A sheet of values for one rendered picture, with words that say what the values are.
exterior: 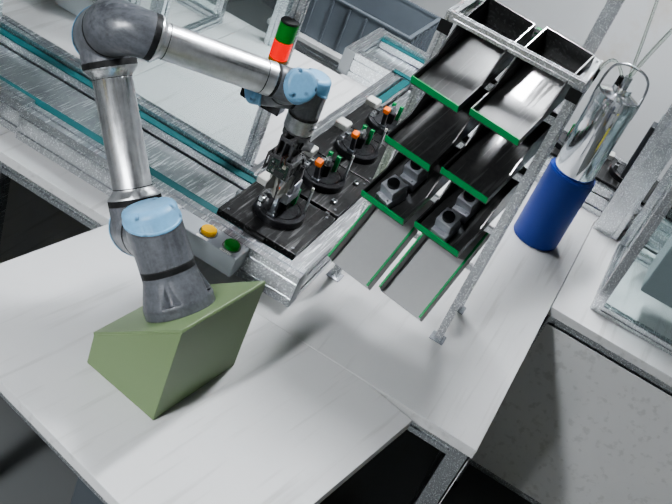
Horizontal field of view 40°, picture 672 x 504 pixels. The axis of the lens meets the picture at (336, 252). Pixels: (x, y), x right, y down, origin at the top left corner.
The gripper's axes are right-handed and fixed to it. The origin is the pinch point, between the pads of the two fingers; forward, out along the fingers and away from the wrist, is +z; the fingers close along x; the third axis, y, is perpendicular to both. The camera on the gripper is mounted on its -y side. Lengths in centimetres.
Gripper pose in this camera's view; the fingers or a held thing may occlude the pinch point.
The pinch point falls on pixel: (277, 193)
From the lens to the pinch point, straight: 234.0
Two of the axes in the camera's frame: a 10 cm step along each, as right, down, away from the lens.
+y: -4.3, 4.2, -8.0
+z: -3.3, 7.5, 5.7
